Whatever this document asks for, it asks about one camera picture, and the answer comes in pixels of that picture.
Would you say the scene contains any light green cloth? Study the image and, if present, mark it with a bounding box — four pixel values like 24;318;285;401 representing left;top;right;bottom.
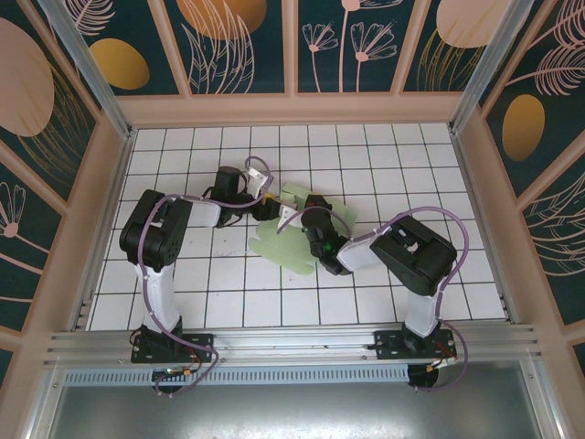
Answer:
249;181;357;278

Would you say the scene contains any right arm base wiring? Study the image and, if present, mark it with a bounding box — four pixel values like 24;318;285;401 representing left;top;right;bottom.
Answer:
409;342;458;374

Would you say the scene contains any left arm base wiring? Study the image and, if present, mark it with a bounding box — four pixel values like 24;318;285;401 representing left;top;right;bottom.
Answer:
153;365;202;383

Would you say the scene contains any grey metal sheet panel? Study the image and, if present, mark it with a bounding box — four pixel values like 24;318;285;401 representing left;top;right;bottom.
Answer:
27;383;561;439

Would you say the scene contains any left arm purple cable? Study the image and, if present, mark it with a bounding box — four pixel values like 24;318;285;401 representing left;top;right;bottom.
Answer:
136;155;275;399

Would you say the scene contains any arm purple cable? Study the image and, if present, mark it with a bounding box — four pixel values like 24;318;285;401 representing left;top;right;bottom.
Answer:
276;206;472;393
136;155;275;399

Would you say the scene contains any aluminium mounting rail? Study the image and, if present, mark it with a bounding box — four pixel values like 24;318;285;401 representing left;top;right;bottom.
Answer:
43;324;545;367

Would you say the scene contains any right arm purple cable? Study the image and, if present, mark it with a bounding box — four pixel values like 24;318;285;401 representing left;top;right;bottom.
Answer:
276;206;472;393

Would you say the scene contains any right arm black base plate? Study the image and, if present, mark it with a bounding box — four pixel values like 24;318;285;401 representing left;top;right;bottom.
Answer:
373;329;458;362

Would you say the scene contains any slotted grey cable duct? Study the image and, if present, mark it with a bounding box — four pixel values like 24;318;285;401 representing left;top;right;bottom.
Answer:
63;363;410;385

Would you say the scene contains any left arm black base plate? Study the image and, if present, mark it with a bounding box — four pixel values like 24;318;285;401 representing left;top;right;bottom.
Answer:
131;333;216;365

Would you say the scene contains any aluminium frame post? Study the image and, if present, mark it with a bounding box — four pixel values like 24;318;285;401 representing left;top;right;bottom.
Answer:
447;0;534;134
38;0;136;141

